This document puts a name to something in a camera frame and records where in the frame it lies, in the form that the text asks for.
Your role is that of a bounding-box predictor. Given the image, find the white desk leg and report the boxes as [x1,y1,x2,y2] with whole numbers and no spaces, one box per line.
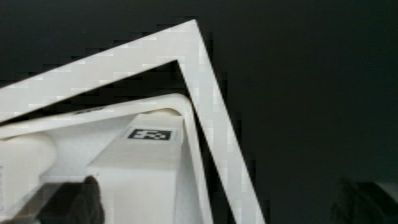
[86,113,182,224]
[0,134,56,219]

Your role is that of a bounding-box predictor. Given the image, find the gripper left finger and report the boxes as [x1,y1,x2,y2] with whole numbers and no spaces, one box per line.
[0,176,104,224]

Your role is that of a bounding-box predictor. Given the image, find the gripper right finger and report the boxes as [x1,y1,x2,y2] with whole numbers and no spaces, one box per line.
[330,179,398,224]

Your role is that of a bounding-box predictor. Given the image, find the white desk top tray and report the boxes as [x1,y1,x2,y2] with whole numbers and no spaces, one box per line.
[0,94,213,224]

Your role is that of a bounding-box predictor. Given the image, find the white right fence block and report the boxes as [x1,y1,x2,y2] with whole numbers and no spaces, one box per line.
[173,19,268,224]

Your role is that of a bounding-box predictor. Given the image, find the white front fence bar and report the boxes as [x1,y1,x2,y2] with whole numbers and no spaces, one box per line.
[0,30,200,122]

